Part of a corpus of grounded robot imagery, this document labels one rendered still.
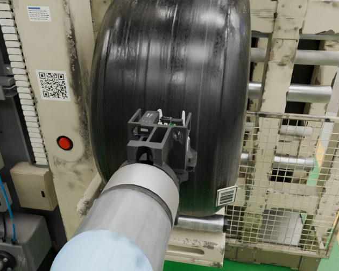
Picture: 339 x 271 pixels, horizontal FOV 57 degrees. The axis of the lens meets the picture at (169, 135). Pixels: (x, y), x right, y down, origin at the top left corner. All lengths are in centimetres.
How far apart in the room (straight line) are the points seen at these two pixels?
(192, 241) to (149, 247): 59
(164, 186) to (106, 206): 6
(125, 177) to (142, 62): 29
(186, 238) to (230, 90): 44
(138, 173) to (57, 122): 56
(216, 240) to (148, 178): 57
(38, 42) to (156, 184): 55
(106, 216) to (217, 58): 36
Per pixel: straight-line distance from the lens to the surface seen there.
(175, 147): 37
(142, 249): 23
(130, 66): 54
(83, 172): 89
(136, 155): 32
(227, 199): 63
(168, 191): 29
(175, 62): 53
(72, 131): 83
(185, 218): 81
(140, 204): 26
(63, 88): 79
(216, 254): 85
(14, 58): 84
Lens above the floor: 149
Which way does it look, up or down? 30 degrees down
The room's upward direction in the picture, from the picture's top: straight up
